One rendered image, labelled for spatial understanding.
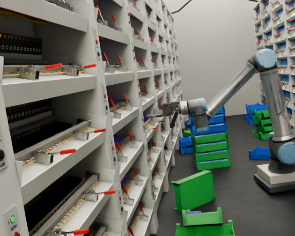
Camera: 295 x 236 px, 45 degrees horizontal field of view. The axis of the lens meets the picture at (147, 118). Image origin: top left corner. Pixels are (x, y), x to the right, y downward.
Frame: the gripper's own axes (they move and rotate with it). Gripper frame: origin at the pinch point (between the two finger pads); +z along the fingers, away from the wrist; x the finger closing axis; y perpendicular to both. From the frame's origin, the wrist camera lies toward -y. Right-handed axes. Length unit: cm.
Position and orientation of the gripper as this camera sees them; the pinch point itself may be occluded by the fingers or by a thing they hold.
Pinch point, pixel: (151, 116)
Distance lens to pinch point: 237.9
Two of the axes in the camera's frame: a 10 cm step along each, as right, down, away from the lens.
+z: -9.7, 1.7, 1.7
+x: -1.4, 1.4, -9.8
